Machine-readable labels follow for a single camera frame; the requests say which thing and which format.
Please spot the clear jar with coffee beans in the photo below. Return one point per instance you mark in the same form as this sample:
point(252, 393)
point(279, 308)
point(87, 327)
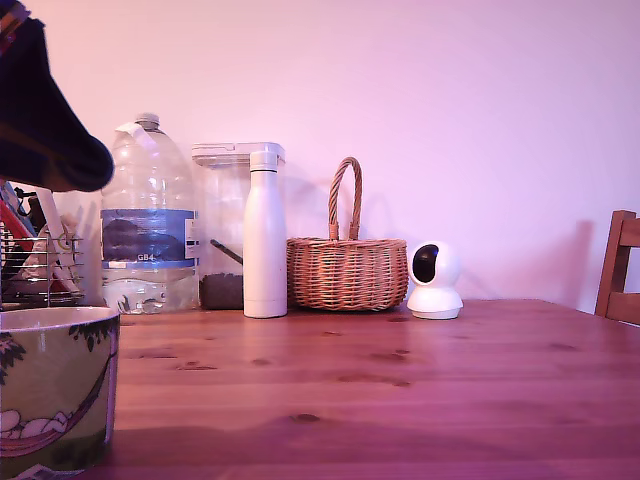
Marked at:
point(220, 200)

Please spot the white insulated bottle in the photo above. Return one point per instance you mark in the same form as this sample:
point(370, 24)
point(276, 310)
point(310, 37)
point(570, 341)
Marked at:
point(265, 240)

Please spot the large clear water bottle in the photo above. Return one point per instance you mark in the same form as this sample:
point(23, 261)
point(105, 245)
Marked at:
point(147, 200)

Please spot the wooden chair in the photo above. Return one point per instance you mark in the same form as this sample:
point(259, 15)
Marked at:
point(620, 270)

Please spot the small white round camera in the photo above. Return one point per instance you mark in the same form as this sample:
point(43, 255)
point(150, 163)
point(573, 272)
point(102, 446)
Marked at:
point(440, 295)

